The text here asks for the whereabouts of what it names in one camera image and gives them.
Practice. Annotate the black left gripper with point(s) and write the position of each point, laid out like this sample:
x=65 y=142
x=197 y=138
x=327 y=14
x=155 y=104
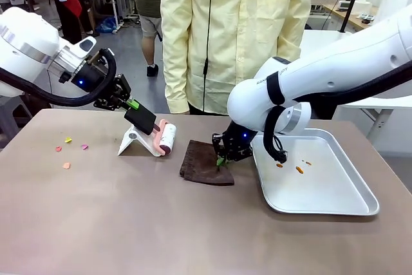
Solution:
x=91 y=77

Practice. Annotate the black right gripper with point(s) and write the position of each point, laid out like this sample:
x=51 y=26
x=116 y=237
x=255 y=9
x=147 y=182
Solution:
x=236 y=141

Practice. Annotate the brown cloth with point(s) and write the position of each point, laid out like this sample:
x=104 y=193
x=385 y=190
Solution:
x=199 y=168

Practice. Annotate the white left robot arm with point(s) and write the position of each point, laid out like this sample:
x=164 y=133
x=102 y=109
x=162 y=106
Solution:
x=22 y=40

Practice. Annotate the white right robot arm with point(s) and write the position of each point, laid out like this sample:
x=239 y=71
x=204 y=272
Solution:
x=338 y=62

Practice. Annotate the white lint roller stand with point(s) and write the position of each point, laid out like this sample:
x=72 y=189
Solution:
x=135 y=141

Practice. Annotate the magenta paper scrap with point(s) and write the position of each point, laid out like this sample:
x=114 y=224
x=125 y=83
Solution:
x=84 y=147

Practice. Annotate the blue plastic bag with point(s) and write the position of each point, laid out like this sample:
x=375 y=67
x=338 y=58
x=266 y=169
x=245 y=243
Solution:
x=107 y=25

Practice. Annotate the long orange sauce stain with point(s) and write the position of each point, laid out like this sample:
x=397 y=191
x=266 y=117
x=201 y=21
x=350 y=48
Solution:
x=299 y=169

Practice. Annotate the orange paper scrap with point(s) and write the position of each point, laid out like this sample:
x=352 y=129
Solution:
x=66 y=165

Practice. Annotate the silver metal tray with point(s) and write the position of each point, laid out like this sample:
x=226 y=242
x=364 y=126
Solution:
x=309 y=191

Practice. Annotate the grey stool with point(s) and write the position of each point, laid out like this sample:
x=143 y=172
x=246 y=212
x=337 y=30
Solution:
x=13 y=110

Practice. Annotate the person in yellow shirt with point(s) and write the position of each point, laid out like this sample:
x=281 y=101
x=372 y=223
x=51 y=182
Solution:
x=251 y=30

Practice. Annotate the wooden background desk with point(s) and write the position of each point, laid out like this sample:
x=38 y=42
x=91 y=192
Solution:
x=344 y=14

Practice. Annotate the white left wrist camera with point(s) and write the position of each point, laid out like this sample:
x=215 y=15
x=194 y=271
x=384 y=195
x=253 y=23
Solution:
x=85 y=46

